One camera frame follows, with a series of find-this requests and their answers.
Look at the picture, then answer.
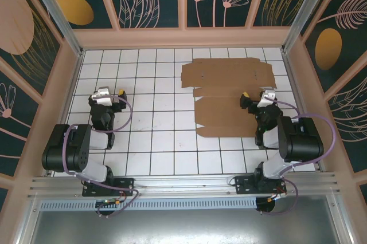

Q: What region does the brown cardboard paper box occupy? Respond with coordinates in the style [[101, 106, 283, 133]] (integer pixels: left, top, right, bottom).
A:
[[180, 57, 278, 139]]

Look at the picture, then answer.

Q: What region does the small green circuit board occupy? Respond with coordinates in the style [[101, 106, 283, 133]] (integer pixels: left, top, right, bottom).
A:
[[95, 198, 123, 208]]

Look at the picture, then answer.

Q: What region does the grey metal sheet panel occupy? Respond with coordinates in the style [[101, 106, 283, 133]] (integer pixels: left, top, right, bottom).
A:
[[28, 208, 343, 244]]

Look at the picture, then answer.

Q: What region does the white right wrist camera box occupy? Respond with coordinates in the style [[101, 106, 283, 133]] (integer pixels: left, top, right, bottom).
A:
[[256, 89, 276, 109]]

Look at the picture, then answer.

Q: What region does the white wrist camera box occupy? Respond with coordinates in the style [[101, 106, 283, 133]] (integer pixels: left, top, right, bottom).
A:
[[256, 89, 276, 109], [91, 87, 114, 106]]

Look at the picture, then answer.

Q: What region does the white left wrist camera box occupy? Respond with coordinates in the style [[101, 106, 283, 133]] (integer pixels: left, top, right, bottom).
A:
[[91, 87, 114, 106]]

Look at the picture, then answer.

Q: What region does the aluminium table side rail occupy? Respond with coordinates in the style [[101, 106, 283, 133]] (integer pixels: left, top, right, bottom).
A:
[[42, 50, 84, 176], [282, 50, 322, 172]]

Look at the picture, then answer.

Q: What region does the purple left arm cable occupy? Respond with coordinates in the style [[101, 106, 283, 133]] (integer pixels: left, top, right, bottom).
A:
[[62, 96, 141, 218]]

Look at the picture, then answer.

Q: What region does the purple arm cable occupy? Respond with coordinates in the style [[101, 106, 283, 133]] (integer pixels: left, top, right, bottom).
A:
[[62, 96, 141, 218], [259, 97, 337, 216]]

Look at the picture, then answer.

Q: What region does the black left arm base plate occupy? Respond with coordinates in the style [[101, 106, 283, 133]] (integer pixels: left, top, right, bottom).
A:
[[82, 177, 135, 198]]

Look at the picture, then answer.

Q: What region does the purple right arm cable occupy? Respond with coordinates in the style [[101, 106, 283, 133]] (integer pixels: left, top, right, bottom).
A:
[[259, 97, 337, 216]]

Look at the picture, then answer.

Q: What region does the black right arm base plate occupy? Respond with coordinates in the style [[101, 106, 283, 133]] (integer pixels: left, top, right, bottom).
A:
[[234, 175, 287, 196]]

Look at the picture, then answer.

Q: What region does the yellow wire connector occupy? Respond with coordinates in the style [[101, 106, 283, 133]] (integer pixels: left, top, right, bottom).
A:
[[266, 191, 287, 203]]

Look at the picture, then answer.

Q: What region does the aluminium corner post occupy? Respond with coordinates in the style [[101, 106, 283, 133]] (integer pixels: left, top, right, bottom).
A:
[[22, 0, 84, 57], [280, 0, 327, 53]]

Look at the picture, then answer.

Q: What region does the aluminium mounting rail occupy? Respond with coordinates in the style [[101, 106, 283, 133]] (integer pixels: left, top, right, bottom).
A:
[[27, 172, 343, 199]]

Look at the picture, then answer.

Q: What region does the grey slotted cable duct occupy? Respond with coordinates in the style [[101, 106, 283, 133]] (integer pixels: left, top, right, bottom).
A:
[[40, 197, 257, 211]]

